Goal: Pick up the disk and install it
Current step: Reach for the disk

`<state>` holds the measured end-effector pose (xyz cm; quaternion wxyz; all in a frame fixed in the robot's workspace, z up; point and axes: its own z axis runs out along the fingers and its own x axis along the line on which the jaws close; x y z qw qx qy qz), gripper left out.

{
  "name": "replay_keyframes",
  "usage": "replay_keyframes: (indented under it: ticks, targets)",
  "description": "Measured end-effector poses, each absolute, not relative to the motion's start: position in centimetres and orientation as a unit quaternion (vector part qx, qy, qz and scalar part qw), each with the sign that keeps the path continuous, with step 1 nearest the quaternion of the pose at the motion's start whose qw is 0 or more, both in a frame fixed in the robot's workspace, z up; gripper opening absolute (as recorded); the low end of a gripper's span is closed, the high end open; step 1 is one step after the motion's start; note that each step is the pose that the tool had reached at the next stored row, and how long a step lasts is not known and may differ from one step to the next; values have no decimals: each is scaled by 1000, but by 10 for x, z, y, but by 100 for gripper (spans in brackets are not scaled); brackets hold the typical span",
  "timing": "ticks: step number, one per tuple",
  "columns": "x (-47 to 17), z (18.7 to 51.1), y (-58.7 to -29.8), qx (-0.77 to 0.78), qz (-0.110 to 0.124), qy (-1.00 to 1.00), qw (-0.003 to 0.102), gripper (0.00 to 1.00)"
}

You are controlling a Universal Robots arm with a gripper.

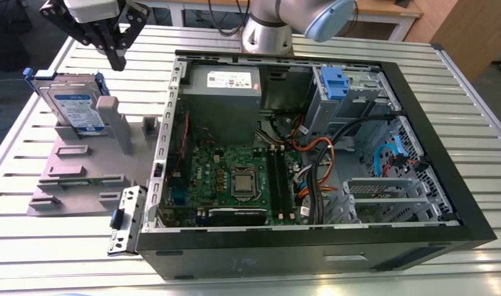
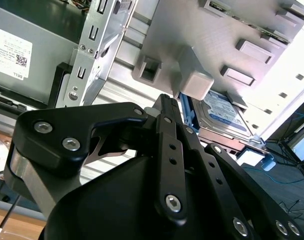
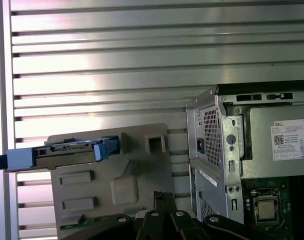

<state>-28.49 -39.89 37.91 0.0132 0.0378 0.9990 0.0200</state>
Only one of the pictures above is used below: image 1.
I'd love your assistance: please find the black open PC case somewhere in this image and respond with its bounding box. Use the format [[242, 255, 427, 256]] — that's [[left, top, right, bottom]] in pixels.
[[135, 48, 499, 281]]

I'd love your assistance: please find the black RAM slot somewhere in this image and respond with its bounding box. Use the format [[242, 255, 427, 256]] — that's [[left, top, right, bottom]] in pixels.
[[267, 144, 287, 221], [276, 144, 298, 221]]

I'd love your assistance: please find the wooden top desk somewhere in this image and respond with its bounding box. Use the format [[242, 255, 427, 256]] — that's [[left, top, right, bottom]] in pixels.
[[151, 0, 424, 43]]

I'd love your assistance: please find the metal socket cover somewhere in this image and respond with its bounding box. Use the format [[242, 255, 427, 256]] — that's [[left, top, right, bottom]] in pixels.
[[230, 172, 260, 198]]

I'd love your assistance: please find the wooden cabinet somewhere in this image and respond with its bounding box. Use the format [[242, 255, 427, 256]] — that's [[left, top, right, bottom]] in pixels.
[[404, 0, 501, 83]]

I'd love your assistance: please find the black office chair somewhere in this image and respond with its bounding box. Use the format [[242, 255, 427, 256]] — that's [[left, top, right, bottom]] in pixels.
[[0, 0, 34, 72]]

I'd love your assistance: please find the blue expansion slot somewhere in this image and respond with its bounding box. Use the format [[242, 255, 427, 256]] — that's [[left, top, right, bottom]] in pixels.
[[171, 188, 189, 207]]

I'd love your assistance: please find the power wire black connector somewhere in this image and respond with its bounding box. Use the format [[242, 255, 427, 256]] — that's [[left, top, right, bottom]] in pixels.
[[391, 155, 432, 177]]

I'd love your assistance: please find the grey power supply unit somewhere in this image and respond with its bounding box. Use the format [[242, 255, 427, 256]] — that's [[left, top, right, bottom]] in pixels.
[[179, 64, 263, 146]]

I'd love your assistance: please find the blue data wire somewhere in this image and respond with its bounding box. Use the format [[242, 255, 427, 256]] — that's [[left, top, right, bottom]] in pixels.
[[374, 135, 406, 179]]

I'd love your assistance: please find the hard disk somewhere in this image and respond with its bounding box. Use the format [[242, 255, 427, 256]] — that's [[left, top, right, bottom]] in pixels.
[[23, 68, 111, 136]]

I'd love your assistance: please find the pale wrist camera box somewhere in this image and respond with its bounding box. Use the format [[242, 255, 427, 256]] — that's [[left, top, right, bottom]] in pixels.
[[65, 0, 121, 24]]

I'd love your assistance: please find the green RAM stick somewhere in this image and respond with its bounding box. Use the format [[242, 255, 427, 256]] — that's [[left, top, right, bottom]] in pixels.
[[58, 178, 103, 187]]

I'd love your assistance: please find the CPU socket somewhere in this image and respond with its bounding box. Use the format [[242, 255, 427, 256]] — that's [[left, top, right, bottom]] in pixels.
[[229, 165, 264, 203]]

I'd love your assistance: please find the black graphics card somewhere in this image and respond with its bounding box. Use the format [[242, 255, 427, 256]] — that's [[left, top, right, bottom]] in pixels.
[[195, 207, 271, 228]]

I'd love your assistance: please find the green motherboard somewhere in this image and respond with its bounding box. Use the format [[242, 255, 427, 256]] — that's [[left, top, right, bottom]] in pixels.
[[159, 144, 314, 228]]

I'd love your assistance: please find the blue plastic drive latch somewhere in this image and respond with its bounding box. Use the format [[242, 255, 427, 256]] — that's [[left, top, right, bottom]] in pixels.
[[322, 66, 350, 100]]

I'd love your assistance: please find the orange wire bundle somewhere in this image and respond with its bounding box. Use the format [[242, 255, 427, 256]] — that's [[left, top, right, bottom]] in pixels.
[[292, 115, 340, 200]]

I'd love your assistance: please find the metal card retainer bracket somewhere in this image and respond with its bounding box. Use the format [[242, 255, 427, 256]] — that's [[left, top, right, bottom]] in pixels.
[[107, 185, 149, 257]]

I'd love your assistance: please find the metal disk bay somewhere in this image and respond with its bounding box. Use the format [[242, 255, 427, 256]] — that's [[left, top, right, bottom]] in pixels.
[[324, 177, 460, 228]]

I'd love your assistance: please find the metal drive cage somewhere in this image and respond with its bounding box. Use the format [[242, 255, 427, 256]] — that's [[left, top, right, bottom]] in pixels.
[[306, 64, 402, 136]]

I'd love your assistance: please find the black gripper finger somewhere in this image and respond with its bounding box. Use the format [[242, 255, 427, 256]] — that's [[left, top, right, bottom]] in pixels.
[[39, 0, 121, 71], [110, 2, 154, 71]]

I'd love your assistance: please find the grey parts rack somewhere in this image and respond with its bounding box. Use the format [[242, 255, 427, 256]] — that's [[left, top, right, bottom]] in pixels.
[[26, 95, 163, 218]]

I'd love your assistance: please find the thick black cable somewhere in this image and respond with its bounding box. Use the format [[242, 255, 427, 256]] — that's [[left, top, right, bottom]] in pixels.
[[307, 114, 399, 224]]

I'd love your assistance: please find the silver CPU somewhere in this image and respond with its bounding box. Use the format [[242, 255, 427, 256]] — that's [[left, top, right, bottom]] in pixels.
[[233, 174, 259, 194]]

